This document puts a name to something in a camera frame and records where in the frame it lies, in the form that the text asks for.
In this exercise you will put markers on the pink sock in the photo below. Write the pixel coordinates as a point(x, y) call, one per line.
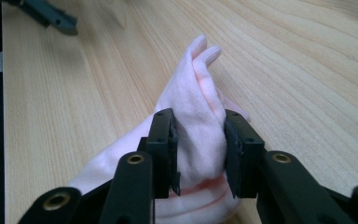
point(199, 102)

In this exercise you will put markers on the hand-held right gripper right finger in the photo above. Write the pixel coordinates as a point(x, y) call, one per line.
point(244, 152)

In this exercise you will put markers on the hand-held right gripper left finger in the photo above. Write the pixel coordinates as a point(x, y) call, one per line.
point(163, 146)

